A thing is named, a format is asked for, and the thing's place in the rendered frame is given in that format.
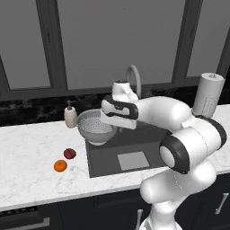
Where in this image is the silver cabinet handle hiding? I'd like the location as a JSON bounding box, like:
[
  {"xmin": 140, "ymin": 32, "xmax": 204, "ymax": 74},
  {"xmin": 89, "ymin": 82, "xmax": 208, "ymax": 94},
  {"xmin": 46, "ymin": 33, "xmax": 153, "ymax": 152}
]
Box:
[
  {"xmin": 215, "ymin": 192, "xmax": 230, "ymax": 216},
  {"xmin": 136, "ymin": 208, "xmax": 145, "ymax": 230}
]

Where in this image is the silver dishwasher handle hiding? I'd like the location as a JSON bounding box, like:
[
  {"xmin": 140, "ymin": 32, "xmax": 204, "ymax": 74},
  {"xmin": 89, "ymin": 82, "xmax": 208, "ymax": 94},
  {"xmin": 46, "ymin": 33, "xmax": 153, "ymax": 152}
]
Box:
[{"xmin": 0, "ymin": 217, "xmax": 50, "ymax": 230}]

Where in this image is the white paper towel roll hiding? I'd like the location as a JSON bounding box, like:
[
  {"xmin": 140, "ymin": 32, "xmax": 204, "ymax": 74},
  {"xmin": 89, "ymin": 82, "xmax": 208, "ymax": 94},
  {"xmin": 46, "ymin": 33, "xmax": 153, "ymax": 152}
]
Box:
[{"xmin": 191, "ymin": 72, "xmax": 226, "ymax": 119}]

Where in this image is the dark cabinet door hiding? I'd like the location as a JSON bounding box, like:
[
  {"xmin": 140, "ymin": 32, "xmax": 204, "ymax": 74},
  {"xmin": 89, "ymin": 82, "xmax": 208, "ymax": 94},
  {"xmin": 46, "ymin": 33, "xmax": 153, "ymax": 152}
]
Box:
[
  {"xmin": 175, "ymin": 172, "xmax": 230, "ymax": 230},
  {"xmin": 57, "ymin": 188, "xmax": 152, "ymax": 230}
]

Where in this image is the black dishwasher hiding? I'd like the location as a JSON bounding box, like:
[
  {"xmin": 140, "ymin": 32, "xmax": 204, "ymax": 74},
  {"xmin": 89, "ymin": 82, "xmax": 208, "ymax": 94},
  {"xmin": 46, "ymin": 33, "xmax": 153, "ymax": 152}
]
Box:
[{"xmin": 0, "ymin": 204, "xmax": 61, "ymax": 230}]

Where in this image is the dark grey sink basin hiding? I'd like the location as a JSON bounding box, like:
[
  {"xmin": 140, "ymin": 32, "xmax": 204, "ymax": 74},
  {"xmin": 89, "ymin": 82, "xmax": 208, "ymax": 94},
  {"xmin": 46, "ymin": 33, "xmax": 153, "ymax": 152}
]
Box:
[{"xmin": 84, "ymin": 119, "xmax": 173, "ymax": 179}]

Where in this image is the white soap dispenser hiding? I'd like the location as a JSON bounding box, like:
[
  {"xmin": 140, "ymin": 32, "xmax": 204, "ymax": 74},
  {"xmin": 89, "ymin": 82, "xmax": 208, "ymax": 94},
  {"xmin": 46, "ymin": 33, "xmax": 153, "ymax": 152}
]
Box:
[{"xmin": 63, "ymin": 100, "xmax": 78, "ymax": 129}]

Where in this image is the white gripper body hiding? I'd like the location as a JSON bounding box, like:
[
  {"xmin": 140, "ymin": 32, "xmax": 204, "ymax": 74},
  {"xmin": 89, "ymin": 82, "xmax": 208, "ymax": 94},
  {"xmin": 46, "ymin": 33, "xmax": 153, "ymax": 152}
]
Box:
[{"xmin": 100, "ymin": 111, "xmax": 138, "ymax": 130}]

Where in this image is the orange fruit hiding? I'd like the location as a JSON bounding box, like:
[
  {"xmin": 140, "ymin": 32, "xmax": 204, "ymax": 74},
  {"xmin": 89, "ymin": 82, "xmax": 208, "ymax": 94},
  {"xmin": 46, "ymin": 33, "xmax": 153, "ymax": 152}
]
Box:
[{"xmin": 53, "ymin": 159, "xmax": 68, "ymax": 173}]

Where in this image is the red mango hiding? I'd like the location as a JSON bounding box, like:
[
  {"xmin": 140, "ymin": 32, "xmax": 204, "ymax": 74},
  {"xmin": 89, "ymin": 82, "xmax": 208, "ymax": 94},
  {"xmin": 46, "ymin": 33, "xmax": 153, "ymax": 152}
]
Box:
[{"xmin": 63, "ymin": 147, "xmax": 77, "ymax": 161}]

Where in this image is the grey metal colander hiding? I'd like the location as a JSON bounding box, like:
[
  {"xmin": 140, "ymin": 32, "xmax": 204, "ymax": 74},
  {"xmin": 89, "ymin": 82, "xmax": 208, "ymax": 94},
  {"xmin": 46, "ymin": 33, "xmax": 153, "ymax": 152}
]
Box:
[{"xmin": 76, "ymin": 109, "xmax": 119, "ymax": 146}]

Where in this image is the dark framed window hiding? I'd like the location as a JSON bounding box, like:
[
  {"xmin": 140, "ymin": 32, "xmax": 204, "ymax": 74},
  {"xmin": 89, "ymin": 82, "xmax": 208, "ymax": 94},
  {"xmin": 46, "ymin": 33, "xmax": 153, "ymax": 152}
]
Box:
[{"xmin": 0, "ymin": 0, "xmax": 230, "ymax": 102}]

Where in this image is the grey arched sink faucet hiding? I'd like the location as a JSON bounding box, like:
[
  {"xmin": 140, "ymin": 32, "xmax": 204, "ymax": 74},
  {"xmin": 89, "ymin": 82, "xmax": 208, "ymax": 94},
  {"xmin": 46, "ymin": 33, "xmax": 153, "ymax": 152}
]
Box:
[{"xmin": 124, "ymin": 64, "xmax": 143, "ymax": 100}]

